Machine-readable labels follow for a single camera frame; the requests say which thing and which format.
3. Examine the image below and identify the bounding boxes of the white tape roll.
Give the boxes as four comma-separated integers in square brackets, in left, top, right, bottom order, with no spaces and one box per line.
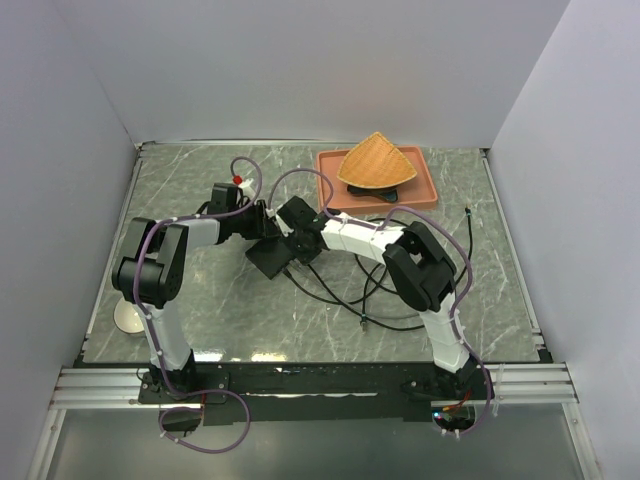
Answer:
[113,298,144,335]

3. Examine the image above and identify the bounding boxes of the short black patch cable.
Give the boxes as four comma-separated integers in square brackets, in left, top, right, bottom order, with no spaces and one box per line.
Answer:
[357,203,476,333]

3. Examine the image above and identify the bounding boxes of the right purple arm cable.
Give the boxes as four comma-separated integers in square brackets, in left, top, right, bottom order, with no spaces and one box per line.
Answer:
[267,168,499,438]

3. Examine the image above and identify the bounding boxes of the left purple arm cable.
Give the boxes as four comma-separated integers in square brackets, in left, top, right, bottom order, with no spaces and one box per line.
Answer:
[134,156,252,455]

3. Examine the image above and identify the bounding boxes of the black network switch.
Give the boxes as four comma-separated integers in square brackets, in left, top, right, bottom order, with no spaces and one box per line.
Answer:
[245,238,296,280]

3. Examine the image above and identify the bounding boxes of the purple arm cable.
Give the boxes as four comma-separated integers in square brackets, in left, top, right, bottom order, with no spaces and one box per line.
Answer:
[267,168,499,438]
[134,156,252,455]

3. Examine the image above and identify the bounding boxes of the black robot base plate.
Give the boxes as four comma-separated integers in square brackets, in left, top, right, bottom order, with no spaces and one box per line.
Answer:
[138,361,494,426]

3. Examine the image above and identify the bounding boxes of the woven bamboo basket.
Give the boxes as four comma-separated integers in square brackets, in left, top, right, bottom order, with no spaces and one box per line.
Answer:
[337,132,417,189]

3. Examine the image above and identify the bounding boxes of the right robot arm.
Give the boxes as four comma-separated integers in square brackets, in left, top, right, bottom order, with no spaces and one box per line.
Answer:
[272,197,472,399]

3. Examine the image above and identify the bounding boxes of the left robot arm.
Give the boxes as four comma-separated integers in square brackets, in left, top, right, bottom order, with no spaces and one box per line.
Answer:
[111,175,278,402]

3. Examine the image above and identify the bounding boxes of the terracotta plastic tray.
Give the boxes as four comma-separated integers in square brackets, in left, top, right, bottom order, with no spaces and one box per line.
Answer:
[315,146,438,216]

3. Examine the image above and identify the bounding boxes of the aluminium frame rail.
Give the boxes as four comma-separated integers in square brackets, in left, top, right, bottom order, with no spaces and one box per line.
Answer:
[27,363,603,479]

